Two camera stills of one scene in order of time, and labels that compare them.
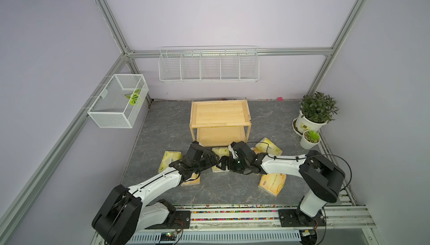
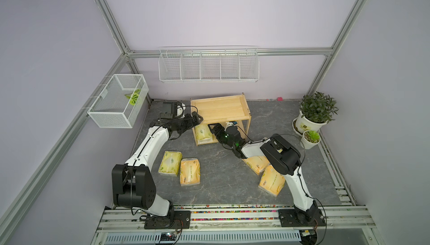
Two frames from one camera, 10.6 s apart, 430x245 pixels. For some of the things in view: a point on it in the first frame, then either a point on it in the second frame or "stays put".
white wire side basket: x=112 y=109 stays put
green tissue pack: x=169 y=156 stays put
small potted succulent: x=309 y=139 stays put
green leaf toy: x=135 y=97 stays put
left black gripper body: x=200 y=165 -> x=183 y=123
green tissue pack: x=221 y=152 -> x=204 y=135
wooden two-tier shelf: x=220 y=122 stays put
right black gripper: x=229 y=159 -> x=219 y=131
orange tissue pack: x=272 y=183 stays put
